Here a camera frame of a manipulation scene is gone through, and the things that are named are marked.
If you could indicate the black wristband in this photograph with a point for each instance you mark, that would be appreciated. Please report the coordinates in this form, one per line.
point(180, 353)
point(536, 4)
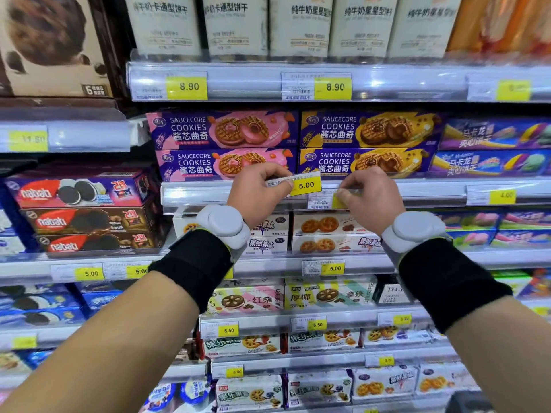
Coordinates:
point(450, 281)
point(193, 266)

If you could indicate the clear plastic shelf rail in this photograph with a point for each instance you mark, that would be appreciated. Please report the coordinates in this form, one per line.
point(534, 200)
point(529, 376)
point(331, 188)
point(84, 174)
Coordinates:
point(51, 335)
point(86, 133)
point(310, 361)
point(409, 81)
point(430, 193)
point(508, 258)
point(26, 270)
point(267, 326)

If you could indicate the pink purple cookie box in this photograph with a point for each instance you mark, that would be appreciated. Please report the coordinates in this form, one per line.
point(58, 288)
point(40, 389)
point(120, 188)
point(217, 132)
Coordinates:
point(202, 164)
point(224, 129)

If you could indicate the green snack box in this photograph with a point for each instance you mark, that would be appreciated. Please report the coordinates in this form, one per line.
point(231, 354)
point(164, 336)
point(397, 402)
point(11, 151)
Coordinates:
point(510, 281)

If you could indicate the pink striped cookie box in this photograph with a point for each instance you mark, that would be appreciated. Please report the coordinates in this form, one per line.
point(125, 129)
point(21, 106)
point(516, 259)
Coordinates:
point(247, 300)

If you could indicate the red white wafer box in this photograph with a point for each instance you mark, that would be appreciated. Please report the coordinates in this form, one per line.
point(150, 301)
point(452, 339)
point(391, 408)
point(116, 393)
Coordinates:
point(77, 191)

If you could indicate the green label cookie box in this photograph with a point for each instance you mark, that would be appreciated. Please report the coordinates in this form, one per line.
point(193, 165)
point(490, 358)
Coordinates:
point(323, 340)
point(249, 393)
point(241, 346)
point(319, 387)

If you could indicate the orange snack package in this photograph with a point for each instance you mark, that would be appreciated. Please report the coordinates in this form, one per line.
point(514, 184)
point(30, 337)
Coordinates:
point(499, 23)

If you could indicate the white biscuit bag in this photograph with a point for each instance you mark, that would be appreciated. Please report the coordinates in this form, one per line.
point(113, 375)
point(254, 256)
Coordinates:
point(361, 27)
point(300, 25)
point(163, 25)
point(236, 25)
point(424, 27)

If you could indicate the person's left hand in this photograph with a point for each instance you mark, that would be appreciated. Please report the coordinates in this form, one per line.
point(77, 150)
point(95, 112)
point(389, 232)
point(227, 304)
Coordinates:
point(252, 193)

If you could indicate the white orange cookie box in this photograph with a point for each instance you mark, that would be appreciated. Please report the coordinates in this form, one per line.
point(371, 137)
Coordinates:
point(384, 381)
point(443, 378)
point(396, 336)

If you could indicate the yellow purple cookie box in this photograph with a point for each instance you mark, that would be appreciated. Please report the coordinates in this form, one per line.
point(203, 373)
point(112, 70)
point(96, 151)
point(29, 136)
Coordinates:
point(340, 161)
point(370, 128)

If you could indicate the black white snack box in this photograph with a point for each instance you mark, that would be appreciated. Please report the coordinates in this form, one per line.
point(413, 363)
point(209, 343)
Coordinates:
point(391, 292)

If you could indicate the purple snack box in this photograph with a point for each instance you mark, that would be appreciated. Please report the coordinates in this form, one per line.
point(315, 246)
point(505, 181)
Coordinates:
point(538, 286)

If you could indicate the purple macaron biscuit box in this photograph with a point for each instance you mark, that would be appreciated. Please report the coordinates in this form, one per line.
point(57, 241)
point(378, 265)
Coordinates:
point(495, 134)
point(490, 163)

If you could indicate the person's right thumb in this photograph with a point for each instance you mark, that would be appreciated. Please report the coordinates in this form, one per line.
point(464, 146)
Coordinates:
point(345, 197)

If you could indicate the blue round cookie pack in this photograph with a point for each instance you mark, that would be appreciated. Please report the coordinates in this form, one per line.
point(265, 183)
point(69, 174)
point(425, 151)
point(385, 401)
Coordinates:
point(161, 396)
point(194, 392)

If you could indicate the blue sandwich cookie pack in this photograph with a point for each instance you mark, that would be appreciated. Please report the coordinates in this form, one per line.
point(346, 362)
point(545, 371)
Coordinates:
point(36, 305)
point(101, 296)
point(13, 363)
point(38, 357)

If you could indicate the white wrist tracker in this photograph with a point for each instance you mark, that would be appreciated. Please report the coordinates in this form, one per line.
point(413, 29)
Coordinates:
point(413, 230)
point(224, 223)

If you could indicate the yellow green cookie box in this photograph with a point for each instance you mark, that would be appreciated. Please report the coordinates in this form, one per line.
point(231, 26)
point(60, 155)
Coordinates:
point(329, 293)

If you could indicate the blue white biscuit box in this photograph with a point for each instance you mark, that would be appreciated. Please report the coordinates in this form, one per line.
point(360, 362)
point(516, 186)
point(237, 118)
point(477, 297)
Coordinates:
point(8, 227)

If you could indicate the person's right forearm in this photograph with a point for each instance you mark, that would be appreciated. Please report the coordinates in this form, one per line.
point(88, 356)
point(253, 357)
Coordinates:
point(508, 356)

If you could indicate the red brown wafer box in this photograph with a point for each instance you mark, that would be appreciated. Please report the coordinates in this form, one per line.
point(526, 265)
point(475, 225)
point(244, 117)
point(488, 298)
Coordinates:
point(90, 220)
point(99, 243)

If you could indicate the person's right hand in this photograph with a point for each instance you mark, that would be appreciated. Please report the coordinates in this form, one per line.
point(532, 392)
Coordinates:
point(376, 202)

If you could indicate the person's left thumb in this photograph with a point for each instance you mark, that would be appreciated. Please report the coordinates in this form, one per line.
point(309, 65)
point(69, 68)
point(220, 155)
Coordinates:
point(280, 192)

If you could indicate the person's left forearm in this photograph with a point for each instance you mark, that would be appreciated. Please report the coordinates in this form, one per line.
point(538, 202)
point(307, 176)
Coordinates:
point(116, 352)

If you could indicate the brown cookie box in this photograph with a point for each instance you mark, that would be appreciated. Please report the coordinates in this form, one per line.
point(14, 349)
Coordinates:
point(47, 42)

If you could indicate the yellow white price tag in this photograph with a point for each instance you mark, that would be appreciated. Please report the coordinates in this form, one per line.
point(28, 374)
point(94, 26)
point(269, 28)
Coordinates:
point(317, 325)
point(24, 342)
point(512, 91)
point(137, 271)
point(320, 199)
point(402, 319)
point(501, 196)
point(331, 86)
point(28, 141)
point(88, 273)
point(228, 330)
point(386, 361)
point(234, 372)
point(185, 86)
point(332, 268)
point(306, 184)

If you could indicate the pastel macaron biscuit box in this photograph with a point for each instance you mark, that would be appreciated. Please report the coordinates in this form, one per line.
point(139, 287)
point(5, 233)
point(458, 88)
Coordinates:
point(473, 220)
point(527, 220)
point(523, 238)
point(473, 238)

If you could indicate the white flower cookie box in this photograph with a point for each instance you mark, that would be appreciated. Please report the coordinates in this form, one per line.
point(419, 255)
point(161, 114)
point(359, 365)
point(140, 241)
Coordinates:
point(269, 245)
point(331, 244)
point(320, 224)
point(275, 223)

